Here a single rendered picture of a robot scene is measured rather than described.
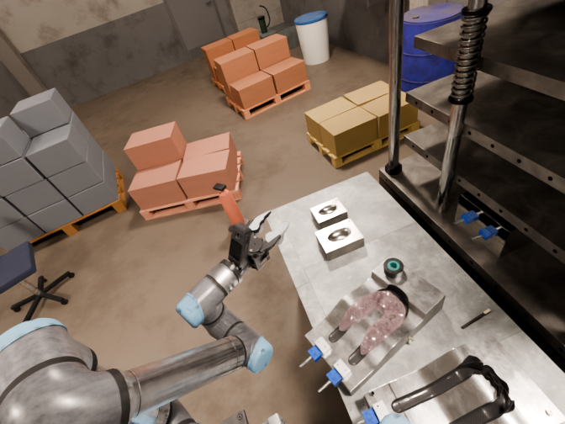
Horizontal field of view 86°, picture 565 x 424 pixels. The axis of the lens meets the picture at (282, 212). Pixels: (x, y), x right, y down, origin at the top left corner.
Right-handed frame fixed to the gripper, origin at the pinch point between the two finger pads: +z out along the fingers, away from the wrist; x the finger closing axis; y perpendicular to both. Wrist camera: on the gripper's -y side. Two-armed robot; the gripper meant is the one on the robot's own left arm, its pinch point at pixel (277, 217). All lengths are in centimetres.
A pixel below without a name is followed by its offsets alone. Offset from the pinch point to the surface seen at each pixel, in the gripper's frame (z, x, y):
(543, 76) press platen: 79, 42, -14
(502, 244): 70, 57, 51
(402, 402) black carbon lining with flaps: -8, 50, 51
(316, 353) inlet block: -12, 19, 57
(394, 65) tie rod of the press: 104, -15, 4
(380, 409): -15, 46, 48
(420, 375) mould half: 2, 52, 51
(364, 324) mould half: 7, 28, 53
